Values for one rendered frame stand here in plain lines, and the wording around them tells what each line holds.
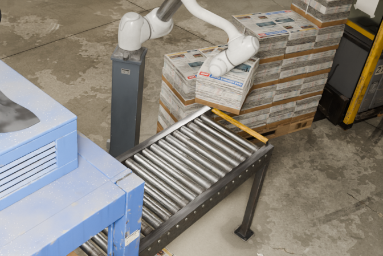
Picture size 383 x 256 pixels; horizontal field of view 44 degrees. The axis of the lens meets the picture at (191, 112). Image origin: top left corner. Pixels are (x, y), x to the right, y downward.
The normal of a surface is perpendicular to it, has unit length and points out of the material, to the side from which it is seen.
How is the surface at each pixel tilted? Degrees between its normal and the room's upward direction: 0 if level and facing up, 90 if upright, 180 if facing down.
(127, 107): 90
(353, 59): 90
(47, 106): 1
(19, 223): 0
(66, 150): 90
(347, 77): 90
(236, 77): 12
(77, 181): 0
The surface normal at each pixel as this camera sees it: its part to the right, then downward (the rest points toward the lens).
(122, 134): -0.13, 0.57
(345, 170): 0.12, -0.80
